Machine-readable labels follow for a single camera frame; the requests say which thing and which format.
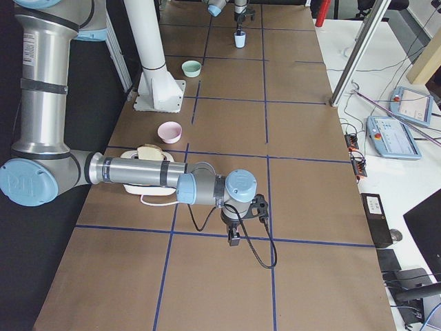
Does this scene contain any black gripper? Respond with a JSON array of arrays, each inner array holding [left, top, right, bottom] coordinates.
[[220, 205, 247, 247], [234, 12, 247, 35]]

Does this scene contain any wooden beam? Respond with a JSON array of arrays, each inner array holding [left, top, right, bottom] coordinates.
[[407, 29, 441, 85]]

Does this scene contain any far teach pendant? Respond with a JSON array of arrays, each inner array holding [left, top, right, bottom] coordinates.
[[389, 86, 433, 128]]

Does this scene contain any red cylinder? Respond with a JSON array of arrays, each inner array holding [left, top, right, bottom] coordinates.
[[315, 0, 331, 28]]

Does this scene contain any cream white toaster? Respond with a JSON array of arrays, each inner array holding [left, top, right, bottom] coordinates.
[[121, 149, 176, 197]]

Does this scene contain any white toaster power cord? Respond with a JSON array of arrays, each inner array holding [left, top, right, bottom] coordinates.
[[139, 194, 180, 208]]

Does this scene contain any black desk stand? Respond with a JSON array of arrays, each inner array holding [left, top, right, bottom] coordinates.
[[376, 249, 440, 314]]

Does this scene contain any teach pendant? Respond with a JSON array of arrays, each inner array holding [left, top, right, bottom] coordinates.
[[366, 116, 422, 160], [389, 86, 433, 128]]

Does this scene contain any black orange connector strip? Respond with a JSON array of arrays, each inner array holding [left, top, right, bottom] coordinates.
[[345, 133, 367, 182]]

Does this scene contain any aluminium frame post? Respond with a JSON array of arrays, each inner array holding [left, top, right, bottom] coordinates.
[[329, 0, 391, 107]]

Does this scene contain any black camera cable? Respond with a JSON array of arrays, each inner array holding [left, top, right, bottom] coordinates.
[[187, 201, 279, 270]]

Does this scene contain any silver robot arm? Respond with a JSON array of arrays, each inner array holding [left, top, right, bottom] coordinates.
[[203, 0, 248, 36], [1, 1, 258, 245]]

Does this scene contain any black box with label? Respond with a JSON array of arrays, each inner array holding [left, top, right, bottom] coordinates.
[[360, 193, 393, 248]]

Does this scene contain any pink bowl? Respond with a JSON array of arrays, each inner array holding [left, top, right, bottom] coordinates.
[[157, 121, 183, 144]]

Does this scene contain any black monitor corner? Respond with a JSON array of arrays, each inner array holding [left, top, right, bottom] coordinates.
[[404, 192, 440, 280]]

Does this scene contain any bread slice in toaster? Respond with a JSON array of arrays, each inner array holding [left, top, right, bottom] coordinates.
[[137, 144, 164, 161]]

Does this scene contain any near teach pendant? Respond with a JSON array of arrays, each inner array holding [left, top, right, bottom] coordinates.
[[366, 116, 422, 160]]

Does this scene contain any mint green bowl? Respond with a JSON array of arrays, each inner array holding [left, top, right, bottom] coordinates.
[[181, 60, 202, 78]]

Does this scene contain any light blue cup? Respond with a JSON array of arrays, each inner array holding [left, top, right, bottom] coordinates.
[[234, 30, 246, 48]]

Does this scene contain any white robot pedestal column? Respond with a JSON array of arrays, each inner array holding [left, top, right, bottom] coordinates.
[[124, 0, 186, 113]]

